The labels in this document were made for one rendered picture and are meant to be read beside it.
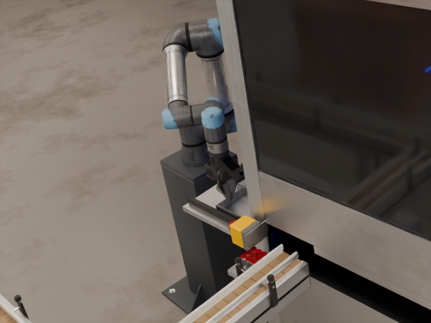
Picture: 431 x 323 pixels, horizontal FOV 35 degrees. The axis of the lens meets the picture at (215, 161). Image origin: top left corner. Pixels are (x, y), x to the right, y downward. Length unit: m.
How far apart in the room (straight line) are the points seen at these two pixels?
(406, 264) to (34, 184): 3.34
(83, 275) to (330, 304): 1.94
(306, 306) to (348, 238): 0.42
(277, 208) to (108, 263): 1.91
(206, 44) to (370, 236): 1.13
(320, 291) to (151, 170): 2.58
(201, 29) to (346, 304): 1.17
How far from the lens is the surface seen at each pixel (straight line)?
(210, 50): 2.69
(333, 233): 1.98
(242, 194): 2.56
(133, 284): 3.68
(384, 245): 1.87
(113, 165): 4.76
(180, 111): 2.43
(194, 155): 2.97
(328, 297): 2.18
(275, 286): 2.05
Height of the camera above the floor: 2.31
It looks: 31 degrees down
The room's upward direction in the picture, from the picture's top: 11 degrees counter-clockwise
